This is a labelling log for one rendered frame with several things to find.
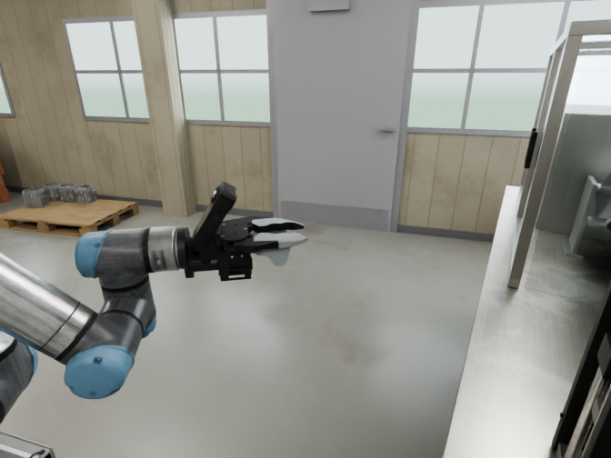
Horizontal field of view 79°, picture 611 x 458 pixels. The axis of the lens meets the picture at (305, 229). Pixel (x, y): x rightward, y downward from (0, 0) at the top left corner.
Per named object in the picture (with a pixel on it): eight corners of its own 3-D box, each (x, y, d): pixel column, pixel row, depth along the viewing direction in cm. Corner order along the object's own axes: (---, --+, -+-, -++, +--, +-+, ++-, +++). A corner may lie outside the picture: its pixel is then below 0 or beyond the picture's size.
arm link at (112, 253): (96, 268, 65) (85, 224, 62) (162, 263, 67) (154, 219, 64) (79, 292, 58) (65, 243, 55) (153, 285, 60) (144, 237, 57)
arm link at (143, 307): (98, 361, 60) (83, 303, 55) (118, 319, 70) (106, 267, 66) (150, 355, 61) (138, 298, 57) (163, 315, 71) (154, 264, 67)
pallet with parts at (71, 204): (142, 213, 432) (137, 186, 419) (86, 240, 361) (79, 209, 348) (62, 204, 462) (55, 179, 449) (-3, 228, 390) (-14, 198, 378)
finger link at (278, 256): (306, 260, 66) (255, 260, 66) (307, 232, 63) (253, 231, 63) (307, 271, 63) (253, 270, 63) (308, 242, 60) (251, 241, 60)
